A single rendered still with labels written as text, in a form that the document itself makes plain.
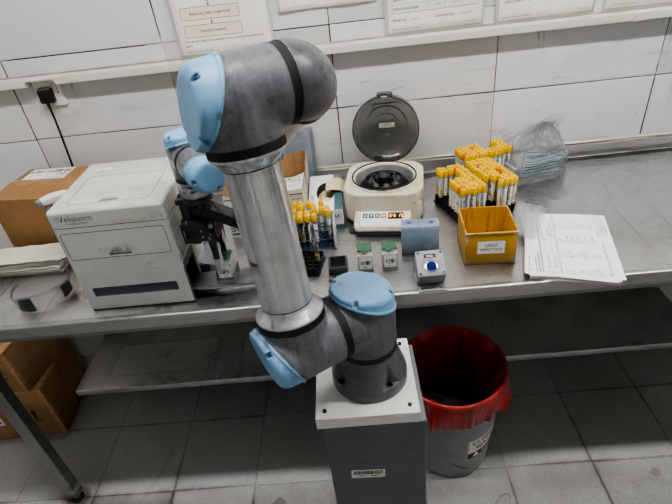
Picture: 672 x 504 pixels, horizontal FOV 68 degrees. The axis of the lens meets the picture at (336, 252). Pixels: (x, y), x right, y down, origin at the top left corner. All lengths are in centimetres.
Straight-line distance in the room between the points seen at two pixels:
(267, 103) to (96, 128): 129
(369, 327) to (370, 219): 65
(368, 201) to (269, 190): 78
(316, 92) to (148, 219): 64
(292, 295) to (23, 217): 120
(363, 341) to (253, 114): 43
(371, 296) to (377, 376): 17
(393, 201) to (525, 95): 62
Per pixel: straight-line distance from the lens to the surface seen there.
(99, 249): 132
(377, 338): 89
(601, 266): 139
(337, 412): 98
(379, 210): 148
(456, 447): 177
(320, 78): 71
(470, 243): 131
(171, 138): 113
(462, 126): 180
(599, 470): 208
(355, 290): 86
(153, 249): 127
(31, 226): 183
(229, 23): 167
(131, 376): 214
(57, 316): 150
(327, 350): 84
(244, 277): 132
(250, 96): 66
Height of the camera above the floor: 168
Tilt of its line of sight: 35 degrees down
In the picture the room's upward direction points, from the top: 7 degrees counter-clockwise
